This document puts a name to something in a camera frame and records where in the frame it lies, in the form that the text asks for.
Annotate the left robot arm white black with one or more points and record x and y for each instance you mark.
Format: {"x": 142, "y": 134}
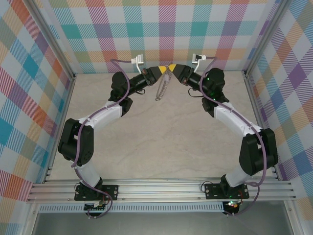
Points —
{"x": 105, "y": 115}

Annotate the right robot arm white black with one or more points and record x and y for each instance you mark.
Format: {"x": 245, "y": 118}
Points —
{"x": 232, "y": 117}

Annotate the small black controller board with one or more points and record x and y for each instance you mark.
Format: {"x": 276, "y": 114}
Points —
{"x": 94, "y": 208}
{"x": 232, "y": 206}

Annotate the grey metal shelf sheet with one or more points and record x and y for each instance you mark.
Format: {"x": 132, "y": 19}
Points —
{"x": 159, "y": 225}

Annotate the aluminium table side rail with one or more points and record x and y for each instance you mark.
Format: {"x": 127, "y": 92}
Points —
{"x": 66, "y": 102}
{"x": 254, "y": 98}

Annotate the aluminium frame post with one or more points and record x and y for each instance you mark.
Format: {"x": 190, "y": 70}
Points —
{"x": 263, "y": 36}
{"x": 57, "y": 41}

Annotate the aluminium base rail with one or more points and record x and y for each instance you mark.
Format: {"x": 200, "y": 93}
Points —
{"x": 159, "y": 188}

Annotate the aluminium frame leg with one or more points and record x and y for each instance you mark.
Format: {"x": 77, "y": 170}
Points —
{"x": 294, "y": 220}
{"x": 30, "y": 220}

